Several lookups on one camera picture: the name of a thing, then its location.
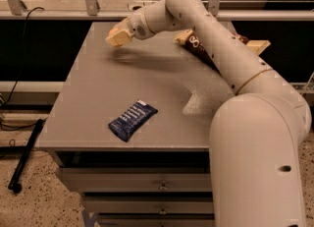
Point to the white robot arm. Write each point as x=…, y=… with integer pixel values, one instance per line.
x=254, y=136

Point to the bottom grey drawer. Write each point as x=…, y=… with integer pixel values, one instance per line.
x=154, y=221

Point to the metal window rail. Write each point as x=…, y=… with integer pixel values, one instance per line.
x=223, y=16

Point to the black rod on floor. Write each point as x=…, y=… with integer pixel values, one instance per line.
x=15, y=186

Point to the grey drawer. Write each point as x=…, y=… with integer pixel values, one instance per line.
x=85, y=180
x=154, y=221
x=176, y=203

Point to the dark blue snack bar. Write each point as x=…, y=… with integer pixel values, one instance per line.
x=131, y=120

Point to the brown SeaSalt snack bag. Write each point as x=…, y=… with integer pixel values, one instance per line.
x=189, y=40

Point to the middle grey drawer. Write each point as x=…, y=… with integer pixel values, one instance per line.
x=176, y=203

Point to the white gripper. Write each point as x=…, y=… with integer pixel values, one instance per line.
x=137, y=25

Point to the grey drawer cabinet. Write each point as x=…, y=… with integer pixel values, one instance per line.
x=104, y=82

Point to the orange fruit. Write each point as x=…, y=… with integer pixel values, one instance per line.
x=112, y=31

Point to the top grey drawer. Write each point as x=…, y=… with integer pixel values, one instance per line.
x=85, y=180

